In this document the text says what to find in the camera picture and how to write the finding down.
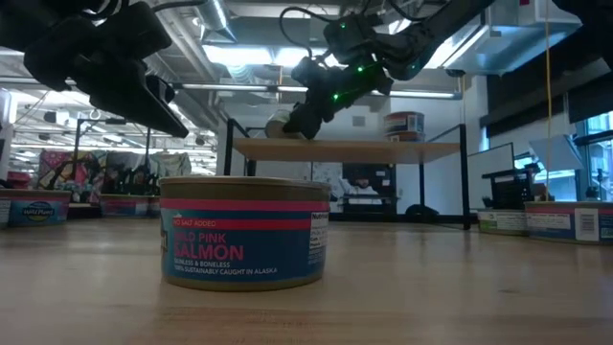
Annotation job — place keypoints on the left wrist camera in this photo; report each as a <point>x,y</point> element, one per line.
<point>139,33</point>

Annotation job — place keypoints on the person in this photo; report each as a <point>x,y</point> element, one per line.
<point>362,184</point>

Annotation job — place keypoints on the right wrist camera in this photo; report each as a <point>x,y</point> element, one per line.
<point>352,36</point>

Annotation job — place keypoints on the silver ventilation duct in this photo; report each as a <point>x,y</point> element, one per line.
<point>215,19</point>

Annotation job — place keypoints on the wooden shelf black metal legs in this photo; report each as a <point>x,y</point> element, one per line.
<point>345,151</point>

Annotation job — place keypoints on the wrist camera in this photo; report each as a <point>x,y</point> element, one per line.
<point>352,36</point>
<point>139,33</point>

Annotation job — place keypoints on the grey cloth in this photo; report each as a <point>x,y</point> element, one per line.
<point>167,164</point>

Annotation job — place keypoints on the colourful patterned quilt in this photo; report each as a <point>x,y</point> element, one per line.
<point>62,165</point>

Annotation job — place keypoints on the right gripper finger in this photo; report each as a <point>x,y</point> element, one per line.
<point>306,121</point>

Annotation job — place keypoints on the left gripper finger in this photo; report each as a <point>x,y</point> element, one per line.
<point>143,108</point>

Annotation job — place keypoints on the blue pink salmon can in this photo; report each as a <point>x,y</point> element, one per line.
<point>565,223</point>
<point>403,122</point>
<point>38,211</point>
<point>122,207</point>
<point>244,239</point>

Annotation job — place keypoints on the green label tuna can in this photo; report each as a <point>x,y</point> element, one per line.
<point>503,223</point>
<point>275,123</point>

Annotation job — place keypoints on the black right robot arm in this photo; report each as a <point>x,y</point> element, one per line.
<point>431,29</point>

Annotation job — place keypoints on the black crate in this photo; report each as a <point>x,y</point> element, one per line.
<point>510,191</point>

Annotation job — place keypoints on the white board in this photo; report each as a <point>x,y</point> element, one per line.
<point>491,165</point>

